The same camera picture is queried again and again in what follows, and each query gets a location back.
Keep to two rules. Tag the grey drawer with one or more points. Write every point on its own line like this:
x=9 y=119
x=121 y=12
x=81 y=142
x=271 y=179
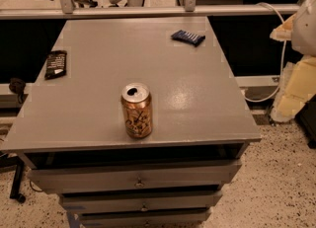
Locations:
x=136 y=177
x=141 y=201
x=137 y=218

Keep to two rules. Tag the grey drawer cabinet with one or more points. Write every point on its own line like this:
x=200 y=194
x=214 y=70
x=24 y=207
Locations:
x=76 y=121

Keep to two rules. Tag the middle grey drawer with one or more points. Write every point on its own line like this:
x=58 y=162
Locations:
x=141 y=201

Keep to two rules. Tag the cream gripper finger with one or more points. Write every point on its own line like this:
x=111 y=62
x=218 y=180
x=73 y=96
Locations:
x=296 y=87
x=283 y=31

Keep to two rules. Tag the blue snack bar wrapper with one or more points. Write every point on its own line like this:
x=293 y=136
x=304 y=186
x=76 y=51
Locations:
x=187 y=37

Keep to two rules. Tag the black cart leg with wheel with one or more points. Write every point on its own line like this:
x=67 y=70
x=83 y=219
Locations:
x=8 y=162

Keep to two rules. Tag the bottom grey drawer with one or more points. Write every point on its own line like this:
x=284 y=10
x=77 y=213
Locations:
x=137 y=218

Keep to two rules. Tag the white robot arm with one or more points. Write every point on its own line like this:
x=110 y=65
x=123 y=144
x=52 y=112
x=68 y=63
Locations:
x=303 y=36

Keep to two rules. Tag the top grey drawer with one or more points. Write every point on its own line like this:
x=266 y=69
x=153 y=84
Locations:
x=136 y=177

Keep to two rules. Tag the orange soda can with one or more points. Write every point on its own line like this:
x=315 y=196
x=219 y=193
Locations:
x=136 y=103

